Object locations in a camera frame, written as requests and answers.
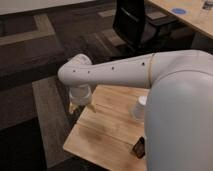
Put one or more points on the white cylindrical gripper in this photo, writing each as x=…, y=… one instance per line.
x=81, y=96

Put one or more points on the white ceramic cup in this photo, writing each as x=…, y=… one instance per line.
x=138, y=110

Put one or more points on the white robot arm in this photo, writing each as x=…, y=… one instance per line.
x=179, y=108

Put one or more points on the dark brown eraser block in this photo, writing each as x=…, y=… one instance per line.
x=139, y=148

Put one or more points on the black office chair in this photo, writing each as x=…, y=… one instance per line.
x=142, y=26

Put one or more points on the blue round disc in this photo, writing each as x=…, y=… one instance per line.
x=178, y=11

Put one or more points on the light wooden background desk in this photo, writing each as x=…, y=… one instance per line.
x=199, y=19

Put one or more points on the small dark object on desk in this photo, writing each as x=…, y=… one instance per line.
x=208, y=5

